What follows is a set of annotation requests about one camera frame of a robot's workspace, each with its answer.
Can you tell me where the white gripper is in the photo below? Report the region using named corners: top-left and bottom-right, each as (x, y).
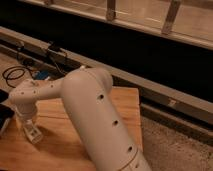
top-left (15, 108), bottom-right (37, 124)

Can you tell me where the small white labelled bottle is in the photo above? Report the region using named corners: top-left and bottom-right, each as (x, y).
top-left (23, 120), bottom-right (43, 144)

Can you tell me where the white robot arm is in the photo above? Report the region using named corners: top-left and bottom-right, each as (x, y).
top-left (9, 68), bottom-right (152, 171)

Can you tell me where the black device at left edge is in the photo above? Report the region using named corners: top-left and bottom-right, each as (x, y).
top-left (0, 89), bottom-right (14, 137)

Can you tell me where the blue object behind board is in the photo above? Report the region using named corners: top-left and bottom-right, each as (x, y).
top-left (34, 71), bottom-right (50, 80)

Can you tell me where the wooden board table top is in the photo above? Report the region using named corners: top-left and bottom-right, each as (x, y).
top-left (0, 87), bottom-right (143, 171)

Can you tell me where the black coiled cable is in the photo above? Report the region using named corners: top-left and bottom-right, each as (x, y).
top-left (2, 65), bottom-right (34, 91)

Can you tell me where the black clamp on rail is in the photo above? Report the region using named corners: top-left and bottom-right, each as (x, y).
top-left (48, 42), bottom-right (67, 58)

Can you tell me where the metal rail along wall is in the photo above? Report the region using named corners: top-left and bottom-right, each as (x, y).
top-left (0, 26), bottom-right (213, 125)

